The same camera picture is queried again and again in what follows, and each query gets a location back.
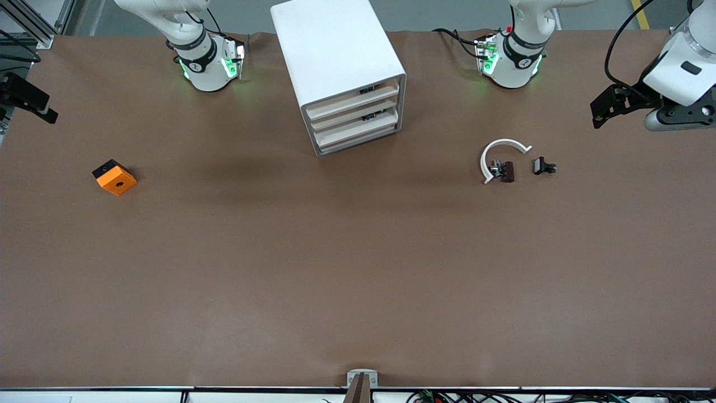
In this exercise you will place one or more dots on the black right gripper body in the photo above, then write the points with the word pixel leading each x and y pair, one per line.
pixel 12 89

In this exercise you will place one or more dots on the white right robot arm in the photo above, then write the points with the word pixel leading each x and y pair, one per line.
pixel 196 61

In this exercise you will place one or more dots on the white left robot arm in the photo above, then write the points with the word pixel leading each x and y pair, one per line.
pixel 517 61

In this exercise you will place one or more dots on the small black clip part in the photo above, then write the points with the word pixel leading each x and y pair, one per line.
pixel 541 166

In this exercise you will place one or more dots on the orange and black block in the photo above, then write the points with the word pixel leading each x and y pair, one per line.
pixel 116 179

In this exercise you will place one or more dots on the small brown connector part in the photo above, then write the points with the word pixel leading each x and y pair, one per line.
pixel 506 170

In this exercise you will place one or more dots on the small dark electronic part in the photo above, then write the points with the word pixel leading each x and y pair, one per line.
pixel 373 88

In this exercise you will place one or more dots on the brown table cover sheet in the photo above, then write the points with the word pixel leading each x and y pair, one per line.
pixel 358 280

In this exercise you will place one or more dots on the aluminium frame profile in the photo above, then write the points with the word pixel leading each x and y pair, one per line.
pixel 39 22

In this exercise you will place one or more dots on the white table edge rail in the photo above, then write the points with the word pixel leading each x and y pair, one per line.
pixel 112 396

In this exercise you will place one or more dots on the grey metal bracket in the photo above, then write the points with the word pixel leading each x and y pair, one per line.
pixel 362 374

